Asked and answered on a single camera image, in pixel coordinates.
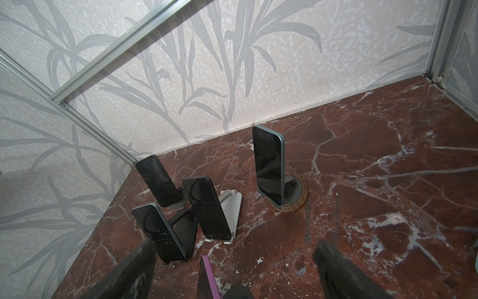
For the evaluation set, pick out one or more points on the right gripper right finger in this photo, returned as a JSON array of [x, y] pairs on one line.
[[341, 279]]

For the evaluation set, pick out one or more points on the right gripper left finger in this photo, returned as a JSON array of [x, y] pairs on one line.
[[130, 279]]

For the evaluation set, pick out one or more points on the black phone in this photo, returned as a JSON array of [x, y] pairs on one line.
[[155, 227], [158, 181], [206, 285], [207, 208]]

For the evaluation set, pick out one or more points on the white folding phone stand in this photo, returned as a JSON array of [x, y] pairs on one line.
[[230, 201]]

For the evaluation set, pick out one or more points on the back right blue phone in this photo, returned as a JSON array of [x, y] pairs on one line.
[[269, 153]]

